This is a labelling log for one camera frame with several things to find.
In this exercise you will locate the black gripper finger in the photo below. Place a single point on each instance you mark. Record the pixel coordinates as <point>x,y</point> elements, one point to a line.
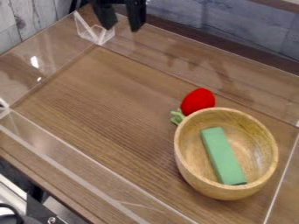
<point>136,13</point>
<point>105,13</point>

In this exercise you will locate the red plush strawberry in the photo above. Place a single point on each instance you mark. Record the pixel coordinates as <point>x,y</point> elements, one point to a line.
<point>196,100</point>

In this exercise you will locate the wooden bowl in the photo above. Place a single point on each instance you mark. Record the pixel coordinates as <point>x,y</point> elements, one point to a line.
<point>253,146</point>

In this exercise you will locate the green rectangular block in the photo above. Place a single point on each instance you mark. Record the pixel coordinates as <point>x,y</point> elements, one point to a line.
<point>221,157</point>

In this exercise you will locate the clear acrylic tray enclosure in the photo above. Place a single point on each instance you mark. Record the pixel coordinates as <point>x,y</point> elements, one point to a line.
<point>85,126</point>

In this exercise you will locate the black metal bracket with bolt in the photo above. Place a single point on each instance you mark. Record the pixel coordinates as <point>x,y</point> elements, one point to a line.
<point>37,214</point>

